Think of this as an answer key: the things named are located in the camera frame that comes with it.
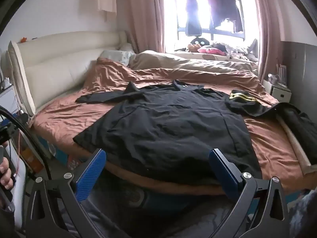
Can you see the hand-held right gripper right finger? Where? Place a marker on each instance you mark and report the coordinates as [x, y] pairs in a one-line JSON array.
[[224, 176]]

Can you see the white nightstand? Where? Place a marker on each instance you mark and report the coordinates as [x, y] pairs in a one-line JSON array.
[[277, 93]]

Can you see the dark hanging garment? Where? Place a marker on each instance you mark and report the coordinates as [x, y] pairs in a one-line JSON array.
[[193, 14]]

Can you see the person's left hand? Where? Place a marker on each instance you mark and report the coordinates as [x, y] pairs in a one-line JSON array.
[[6, 176]]

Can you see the pink curtain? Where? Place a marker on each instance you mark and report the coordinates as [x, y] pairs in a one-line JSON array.
[[267, 29], [146, 17]]

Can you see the small glass jar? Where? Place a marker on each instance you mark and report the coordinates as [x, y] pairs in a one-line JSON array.
[[272, 78]]

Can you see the white bedside cabinet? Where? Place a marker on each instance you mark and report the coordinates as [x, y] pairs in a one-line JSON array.
[[8, 101]]

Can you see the black plush toy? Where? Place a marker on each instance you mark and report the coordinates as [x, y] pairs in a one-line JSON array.
[[199, 41]]

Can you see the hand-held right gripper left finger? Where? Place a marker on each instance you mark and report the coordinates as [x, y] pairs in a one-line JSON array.
[[90, 176]]

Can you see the beige duvet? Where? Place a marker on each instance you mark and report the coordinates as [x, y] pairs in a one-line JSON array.
[[185, 64]]

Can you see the brown plush toy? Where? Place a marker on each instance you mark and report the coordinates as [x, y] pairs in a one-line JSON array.
[[193, 47]]

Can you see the cream padded headboard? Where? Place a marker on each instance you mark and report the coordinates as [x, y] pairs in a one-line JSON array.
[[62, 54]]

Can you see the dark clothes heap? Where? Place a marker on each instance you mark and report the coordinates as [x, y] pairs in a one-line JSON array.
[[297, 122]]

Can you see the pink cushion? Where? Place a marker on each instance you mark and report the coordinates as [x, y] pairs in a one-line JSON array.
[[210, 50]]

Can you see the black uniform shirt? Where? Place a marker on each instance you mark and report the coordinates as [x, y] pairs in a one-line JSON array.
[[173, 124]]

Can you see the brown bed sheet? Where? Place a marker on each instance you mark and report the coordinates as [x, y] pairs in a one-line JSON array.
[[74, 119]]

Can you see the cream hanging cloth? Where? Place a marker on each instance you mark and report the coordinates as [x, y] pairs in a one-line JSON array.
[[106, 0]]

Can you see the light printed pillow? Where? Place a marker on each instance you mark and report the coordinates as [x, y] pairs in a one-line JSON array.
[[114, 54]]

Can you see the dark hanging clothes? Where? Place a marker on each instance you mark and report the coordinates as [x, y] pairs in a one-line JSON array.
[[226, 7]]

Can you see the blue patterned mattress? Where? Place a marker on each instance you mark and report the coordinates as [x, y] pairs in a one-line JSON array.
[[59, 153]]

